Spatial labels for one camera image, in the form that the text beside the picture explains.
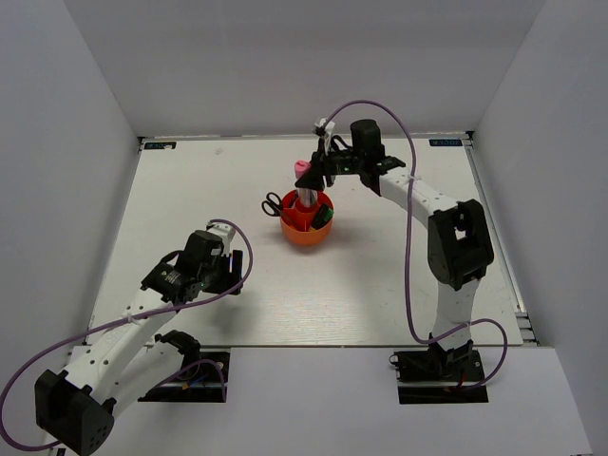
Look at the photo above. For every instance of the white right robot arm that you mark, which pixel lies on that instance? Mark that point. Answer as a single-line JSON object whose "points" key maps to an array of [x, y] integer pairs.
{"points": [[459, 248]]}

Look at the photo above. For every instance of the black handled scissors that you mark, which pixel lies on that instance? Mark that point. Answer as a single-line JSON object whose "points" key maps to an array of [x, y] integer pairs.
{"points": [[272, 205]]}

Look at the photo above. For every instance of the orange round desk organizer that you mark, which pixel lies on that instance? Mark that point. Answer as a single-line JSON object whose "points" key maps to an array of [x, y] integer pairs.
{"points": [[296, 219]]}

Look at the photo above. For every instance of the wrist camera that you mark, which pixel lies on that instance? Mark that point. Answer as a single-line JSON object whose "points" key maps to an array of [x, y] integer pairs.
{"points": [[225, 232], [323, 128]]}

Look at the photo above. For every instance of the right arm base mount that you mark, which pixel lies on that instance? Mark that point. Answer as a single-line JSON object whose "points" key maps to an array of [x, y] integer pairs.
{"points": [[422, 381]]}

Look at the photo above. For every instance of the pink capped clear tube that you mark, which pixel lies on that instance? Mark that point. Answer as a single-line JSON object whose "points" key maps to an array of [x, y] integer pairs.
{"points": [[307, 197]]}

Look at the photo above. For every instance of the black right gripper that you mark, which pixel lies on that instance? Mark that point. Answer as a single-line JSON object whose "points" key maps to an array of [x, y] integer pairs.
{"points": [[313, 178]]}

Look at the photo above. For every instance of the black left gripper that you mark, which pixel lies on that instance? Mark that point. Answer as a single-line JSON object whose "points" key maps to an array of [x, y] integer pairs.
{"points": [[232, 277]]}

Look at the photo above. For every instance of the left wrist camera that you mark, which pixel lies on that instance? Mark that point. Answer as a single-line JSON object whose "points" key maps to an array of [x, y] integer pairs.
{"points": [[225, 232]]}

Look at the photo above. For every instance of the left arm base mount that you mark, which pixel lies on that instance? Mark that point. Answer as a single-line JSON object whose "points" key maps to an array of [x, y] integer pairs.
{"points": [[199, 385]]}

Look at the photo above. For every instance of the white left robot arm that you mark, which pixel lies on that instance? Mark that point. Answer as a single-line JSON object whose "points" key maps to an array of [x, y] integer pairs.
{"points": [[79, 405]]}

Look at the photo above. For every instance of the left corner table label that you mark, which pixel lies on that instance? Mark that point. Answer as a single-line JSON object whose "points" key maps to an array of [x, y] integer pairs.
{"points": [[159, 145]]}

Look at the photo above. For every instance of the corner table label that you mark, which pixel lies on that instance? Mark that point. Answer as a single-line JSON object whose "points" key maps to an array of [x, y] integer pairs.
{"points": [[159, 145], [445, 142]]}

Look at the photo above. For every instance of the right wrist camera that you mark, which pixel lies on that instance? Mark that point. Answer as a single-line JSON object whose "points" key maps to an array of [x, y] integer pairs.
{"points": [[323, 128]]}

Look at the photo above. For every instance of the right corner table label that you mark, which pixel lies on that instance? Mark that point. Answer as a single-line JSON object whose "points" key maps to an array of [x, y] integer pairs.
{"points": [[445, 142]]}

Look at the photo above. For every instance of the green black highlighter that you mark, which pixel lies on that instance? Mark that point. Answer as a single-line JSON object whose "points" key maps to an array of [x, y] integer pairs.
{"points": [[324, 212]]}

